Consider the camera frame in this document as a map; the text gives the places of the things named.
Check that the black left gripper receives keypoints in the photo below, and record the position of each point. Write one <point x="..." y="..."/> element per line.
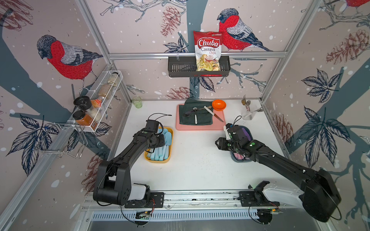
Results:
<point x="162" y="141"/>

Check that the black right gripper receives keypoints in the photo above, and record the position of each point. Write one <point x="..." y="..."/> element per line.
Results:
<point x="221" y="143"/>

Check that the light blue shovel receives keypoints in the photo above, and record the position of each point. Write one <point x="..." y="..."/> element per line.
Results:
<point x="161" y="154"/>

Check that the purple shovel pink handle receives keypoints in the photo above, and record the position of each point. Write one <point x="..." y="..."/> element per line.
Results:
<point x="246" y="134"/>

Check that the yellow plastic tray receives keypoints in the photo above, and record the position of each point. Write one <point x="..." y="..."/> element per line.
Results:
<point x="170" y="149"/>

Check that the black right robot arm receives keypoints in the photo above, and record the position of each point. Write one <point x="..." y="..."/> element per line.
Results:
<point x="320" y="196"/>

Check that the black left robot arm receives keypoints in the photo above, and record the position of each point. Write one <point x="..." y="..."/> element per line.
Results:
<point x="113" y="180"/>

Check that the teal storage box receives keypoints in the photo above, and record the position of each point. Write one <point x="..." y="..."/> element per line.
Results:
<point x="237" y="157"/>

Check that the clear cup with utensils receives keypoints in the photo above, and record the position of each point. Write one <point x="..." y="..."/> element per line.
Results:
<point x="251" y="107"/>

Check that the orange bowl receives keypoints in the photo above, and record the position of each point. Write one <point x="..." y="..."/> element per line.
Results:
<point x="219" y="105"/>

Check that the dark metal spoon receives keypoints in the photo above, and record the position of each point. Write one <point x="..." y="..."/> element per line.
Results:
<point x="198" y="111"/>

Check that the small green glass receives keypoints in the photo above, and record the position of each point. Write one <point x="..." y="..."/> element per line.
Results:
<point x="137" y="102"/>

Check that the dark green cloth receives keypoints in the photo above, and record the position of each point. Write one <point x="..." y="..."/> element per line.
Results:
<point x="203" y="120"/>

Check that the orange spice jar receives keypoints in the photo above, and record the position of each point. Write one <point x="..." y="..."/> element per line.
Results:
<point x="82" y="118"/>

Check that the black lid spice jar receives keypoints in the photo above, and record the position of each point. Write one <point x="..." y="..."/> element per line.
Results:
<point x="83" y="103"/>

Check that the Chuba cassava chips bag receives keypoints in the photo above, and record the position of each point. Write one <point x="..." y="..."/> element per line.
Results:
<point x="208" y="49"/>

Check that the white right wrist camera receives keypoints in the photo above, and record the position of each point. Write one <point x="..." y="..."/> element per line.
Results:
<point x="228" y="131"/>

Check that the white handled knife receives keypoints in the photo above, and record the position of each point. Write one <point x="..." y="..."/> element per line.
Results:
<point x="212" y="113"/>

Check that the white handled small spoon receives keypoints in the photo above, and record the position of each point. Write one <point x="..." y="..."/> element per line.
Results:
<point x="196" y="119"/>

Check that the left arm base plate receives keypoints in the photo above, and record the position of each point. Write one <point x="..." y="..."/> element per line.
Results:
<point x="142" y="197"/>

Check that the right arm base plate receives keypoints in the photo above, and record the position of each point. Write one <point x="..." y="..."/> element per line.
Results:
<point x="254" y="197"/>

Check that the white wire spice rack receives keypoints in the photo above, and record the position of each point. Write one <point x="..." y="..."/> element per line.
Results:
<point x="101" y="98"/>

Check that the black wire basket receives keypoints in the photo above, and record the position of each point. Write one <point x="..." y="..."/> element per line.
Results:
<point x="185" y="66"/>

